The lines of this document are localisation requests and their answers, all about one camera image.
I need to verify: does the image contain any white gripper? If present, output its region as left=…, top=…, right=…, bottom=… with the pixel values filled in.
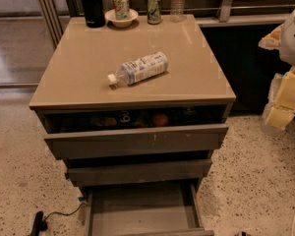
left=258, top=9, right=295, bottom=130

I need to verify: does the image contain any blue labelled plastic bottle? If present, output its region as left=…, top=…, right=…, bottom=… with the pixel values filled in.
left=107, top=52, right=168, bottom=86

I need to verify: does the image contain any clear water bottle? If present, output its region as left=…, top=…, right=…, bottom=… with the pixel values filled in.
left=170, top=0, right=185, bottom=23

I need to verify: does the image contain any orange fruit in drawer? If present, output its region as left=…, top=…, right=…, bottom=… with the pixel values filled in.
left=152, top=113, right=169, bottom=127

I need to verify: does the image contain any tan drawer cabinet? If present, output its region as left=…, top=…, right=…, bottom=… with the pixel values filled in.
left=29, top=16, right=235, bottom=188

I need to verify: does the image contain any top drawer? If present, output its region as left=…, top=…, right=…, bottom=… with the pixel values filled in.
left=42, top=105, right=230, bottom=160

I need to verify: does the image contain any drawer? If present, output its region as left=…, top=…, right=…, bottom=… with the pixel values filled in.
left=42, top=105, right=230, bottom=160
left=66, top=153, right=211, bottom=188
left=85, top=181, right=214, bottom=236

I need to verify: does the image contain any dark snack bag in drawer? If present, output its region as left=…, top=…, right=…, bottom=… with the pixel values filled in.
left=89, top=110, right=151, bottom=129

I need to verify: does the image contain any middle drawer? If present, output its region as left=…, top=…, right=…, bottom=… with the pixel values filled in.
left=66, top=153, right=211, bottom=188

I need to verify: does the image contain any bottom drawer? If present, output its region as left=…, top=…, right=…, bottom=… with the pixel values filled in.
left=85, top=181, right=214, bottom=236

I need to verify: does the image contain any green drink can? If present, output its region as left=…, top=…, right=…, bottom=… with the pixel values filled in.
left=147, top=0, right=161, bottom=25

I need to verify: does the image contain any can in bowl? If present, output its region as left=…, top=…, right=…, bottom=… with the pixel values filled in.
left=114, top=0, right=130, bottom=19

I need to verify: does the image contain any cream bowl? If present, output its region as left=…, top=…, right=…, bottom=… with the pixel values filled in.
left=105, top=9, right=139, bottom=29

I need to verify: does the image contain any black insulated flask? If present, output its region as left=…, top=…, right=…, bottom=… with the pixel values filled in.
left=82, top=0, right=105, bottom=28

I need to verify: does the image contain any black cable with plug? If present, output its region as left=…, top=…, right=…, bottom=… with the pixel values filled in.
left=29, top=202, right=89, bottom=236

